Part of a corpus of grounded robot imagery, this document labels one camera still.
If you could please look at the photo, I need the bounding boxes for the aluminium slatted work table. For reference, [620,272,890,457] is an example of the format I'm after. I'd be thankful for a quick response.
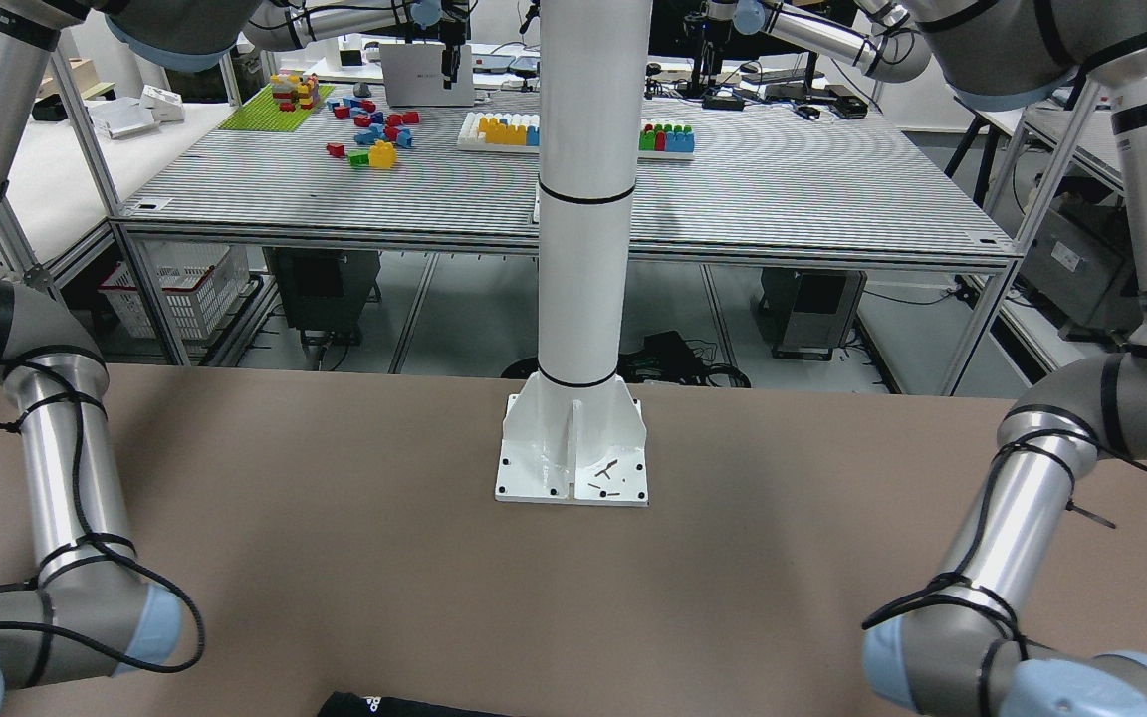
[108,85,1025,397]

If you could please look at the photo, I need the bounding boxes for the black graphic t-shirt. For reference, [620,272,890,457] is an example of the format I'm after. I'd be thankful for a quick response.
[318,691,496,716]

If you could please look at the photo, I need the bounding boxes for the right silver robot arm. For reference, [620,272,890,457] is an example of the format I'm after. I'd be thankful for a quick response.
[0,1,258,708]

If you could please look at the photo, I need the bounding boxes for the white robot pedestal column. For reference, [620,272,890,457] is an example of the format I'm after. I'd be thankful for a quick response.
[496,1,651,507]

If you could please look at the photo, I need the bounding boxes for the green lego baseplate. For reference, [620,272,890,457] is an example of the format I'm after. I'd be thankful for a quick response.
[217,85,336,132]

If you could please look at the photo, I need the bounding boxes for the white tray coloured blocks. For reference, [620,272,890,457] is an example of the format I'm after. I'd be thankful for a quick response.
[454,111,699,159]

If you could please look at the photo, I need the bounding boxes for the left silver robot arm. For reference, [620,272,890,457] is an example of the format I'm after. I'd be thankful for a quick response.
[863,1,1147,716]

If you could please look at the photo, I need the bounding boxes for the white plastic basket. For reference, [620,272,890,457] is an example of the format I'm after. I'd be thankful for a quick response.
[99,242,249,341]

